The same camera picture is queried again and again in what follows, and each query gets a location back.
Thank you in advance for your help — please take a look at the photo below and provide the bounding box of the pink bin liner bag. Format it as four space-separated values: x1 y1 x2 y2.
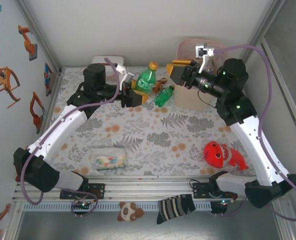
176 37 228 67

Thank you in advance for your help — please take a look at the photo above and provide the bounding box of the green bottle orange cap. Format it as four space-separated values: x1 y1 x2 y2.
134 61 159 95

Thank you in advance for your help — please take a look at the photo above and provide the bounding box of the green bottle yellow cap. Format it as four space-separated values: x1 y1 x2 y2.
154 84 176 108

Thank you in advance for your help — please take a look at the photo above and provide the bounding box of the beige ribbed waste bin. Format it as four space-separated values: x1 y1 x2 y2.
174 37 228 111

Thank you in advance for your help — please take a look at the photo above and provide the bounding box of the brown coffee bottle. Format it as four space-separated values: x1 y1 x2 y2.
153 77 168 95

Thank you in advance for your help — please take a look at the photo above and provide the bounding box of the white pink tissue box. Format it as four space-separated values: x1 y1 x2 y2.
91 55 125 83

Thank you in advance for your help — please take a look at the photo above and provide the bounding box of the plastic bag of colourful pieces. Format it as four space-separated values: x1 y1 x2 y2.
91 146 127 171

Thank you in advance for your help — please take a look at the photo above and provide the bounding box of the red shark plush toy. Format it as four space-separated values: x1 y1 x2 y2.
203 141 250 171

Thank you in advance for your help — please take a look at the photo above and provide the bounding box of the black white striped sock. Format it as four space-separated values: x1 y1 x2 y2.
156 193 197 225

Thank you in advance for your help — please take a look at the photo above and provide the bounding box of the panda plush toy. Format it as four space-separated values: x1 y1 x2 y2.
117 201 145 223

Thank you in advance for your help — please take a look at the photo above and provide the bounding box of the left controller board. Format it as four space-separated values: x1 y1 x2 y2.
71 199 93 211

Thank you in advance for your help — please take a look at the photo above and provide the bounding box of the controller board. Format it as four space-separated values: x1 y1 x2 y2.
71 199 93 211
211 199 232 215

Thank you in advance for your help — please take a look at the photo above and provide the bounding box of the right controller board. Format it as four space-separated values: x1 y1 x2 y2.
211 199 232 215

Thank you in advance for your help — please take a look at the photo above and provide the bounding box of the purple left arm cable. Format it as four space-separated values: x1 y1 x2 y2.
19 57 121 219

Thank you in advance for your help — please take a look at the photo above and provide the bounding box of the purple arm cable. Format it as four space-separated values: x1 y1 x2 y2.
214 44 296 222
19 57 121 219

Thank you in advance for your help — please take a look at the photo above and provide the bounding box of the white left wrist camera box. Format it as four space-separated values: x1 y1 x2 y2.
115 64 135 85

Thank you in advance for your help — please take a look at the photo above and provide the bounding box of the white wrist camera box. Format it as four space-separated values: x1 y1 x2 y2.
115 64 135 85
194 42 215 75

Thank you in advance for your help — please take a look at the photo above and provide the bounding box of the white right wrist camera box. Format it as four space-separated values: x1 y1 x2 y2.
194 42 215 75

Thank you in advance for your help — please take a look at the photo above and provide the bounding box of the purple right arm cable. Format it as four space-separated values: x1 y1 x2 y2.
214 44 296 222

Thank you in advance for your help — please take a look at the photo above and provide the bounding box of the blue orange wall sticker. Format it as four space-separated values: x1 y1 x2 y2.
43 62 53 97

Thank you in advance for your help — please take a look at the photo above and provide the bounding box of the aluminium frame post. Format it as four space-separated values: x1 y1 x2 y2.
15 0 64 76
242 0 288 66

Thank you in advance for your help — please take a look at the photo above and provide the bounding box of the orange claw wall sticker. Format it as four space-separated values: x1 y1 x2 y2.
0 66 21 109

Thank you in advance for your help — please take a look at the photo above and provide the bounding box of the aluminium frame rail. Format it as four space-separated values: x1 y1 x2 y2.
11 176 292 204

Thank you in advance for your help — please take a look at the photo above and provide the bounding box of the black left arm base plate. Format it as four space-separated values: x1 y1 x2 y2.
59 183 106 200

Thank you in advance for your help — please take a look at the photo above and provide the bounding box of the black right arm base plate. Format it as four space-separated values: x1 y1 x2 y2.
192 181 238 200

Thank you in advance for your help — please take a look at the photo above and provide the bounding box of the white slotted cable duct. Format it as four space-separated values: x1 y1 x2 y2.
22 201 212 213

